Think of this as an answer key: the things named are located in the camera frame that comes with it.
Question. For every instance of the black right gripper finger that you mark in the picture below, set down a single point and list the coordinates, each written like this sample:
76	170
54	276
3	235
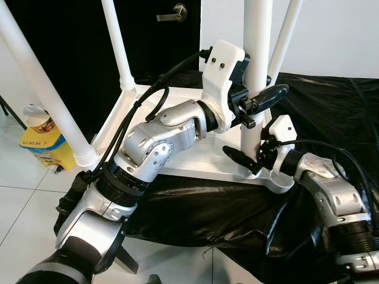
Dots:
240	158

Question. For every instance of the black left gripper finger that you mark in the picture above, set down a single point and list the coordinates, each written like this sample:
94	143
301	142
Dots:
272	94

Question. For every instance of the white plastic table top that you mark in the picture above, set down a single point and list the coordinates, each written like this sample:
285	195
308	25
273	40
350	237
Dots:
195	163

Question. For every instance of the black plastic sheet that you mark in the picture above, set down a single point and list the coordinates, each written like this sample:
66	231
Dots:
320	106

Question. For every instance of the dark grey left robot foot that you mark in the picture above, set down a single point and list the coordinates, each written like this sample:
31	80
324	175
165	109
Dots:
153	279

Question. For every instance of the black door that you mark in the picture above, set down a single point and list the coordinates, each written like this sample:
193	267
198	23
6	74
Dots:
71	35

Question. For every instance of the yellow box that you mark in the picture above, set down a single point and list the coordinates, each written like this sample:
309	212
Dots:
44	151

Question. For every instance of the instant noodle cup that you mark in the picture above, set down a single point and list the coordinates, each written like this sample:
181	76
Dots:
38	118

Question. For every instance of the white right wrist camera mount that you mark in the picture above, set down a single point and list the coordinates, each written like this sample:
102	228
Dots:
283	130

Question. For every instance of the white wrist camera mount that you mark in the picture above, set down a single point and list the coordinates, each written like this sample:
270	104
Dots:
222	71
283	130

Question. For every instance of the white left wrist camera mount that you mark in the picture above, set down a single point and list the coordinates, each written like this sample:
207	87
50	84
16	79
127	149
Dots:
222	71

